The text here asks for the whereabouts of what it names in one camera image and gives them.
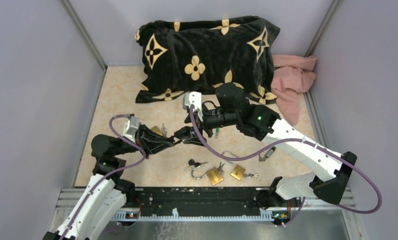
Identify black headed keys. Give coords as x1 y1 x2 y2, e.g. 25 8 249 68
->
183 159 208 171

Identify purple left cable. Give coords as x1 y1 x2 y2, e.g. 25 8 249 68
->
58 114 148 240

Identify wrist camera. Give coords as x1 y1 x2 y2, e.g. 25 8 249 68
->
122 114 140 143
182 91 203 122

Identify keys of right padlock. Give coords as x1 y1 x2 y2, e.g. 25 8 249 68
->
243 173 259 179

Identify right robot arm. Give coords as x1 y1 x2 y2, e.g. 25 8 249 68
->
183 83 357 206

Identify purple cable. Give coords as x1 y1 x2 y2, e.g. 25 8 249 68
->
189 104 383 215
58 114 148 240

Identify silver padlock keys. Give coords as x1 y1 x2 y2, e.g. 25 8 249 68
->
161 123 168 137

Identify keys of left padlock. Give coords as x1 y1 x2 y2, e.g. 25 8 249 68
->
217 162 225 175

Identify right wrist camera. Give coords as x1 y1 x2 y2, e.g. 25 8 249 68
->
182 91 203 122

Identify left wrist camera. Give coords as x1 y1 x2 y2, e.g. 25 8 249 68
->
122 114 140 143

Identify pink cloth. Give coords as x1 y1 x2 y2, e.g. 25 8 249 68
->
270 54 318 126

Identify silver cable lock keys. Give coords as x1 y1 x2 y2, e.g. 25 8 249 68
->
258 146 277 162

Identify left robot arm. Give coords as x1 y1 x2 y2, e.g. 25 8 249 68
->
43 124 178 240

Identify black floral plush blanket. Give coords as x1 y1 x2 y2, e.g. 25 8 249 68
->
134 15 280 105

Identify black u-lock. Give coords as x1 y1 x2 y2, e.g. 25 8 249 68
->
173 126 194 144

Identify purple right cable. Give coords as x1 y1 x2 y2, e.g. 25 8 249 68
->
189 104 383 215

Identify brass padlock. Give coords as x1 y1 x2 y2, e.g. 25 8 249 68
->
190 166 224 186
150 125 164 136
221 150 246 181

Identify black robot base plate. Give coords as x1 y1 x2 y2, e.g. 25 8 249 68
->
111 178 303 223

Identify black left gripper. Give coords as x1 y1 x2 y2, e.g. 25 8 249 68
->
113 121 175 159

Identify keys of padlock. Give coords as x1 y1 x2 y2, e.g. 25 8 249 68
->
217 162 225 175
243 173 259 179

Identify green cable lock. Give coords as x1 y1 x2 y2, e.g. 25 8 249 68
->
214 127 220 139

